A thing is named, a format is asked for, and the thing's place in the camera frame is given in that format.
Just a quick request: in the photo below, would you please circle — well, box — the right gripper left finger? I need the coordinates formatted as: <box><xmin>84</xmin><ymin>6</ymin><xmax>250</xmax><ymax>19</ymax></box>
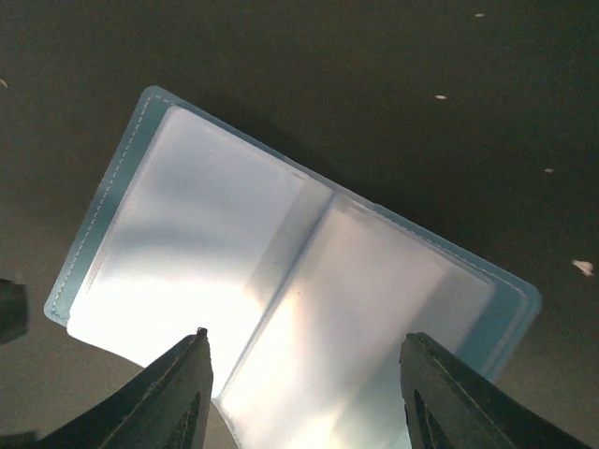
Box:
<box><xmin>31</xmin><ymin>328</ymin><xmax>213</xmax><ymax>448</ymax></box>

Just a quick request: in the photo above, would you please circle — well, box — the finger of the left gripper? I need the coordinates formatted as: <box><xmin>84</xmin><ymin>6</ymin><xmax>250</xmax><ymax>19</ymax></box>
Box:
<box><xmin>0</xmin><ymin>279</ymin><xmax>28</xmax><ymax>345</ymax></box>

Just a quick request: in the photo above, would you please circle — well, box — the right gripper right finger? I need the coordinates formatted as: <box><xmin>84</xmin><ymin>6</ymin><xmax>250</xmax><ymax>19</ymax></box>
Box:
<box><xmin>400</xmin><ymin>332</ymin><xmax>587</xmax><ymax>448</ymax></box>

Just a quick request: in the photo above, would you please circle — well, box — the blue card holder wallet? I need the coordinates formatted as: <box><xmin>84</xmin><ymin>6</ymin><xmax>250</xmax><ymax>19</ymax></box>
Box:
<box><xmin>44</xmin><ymin>86</ymin><xmax>541</xmax><ymax>448</ymax></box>

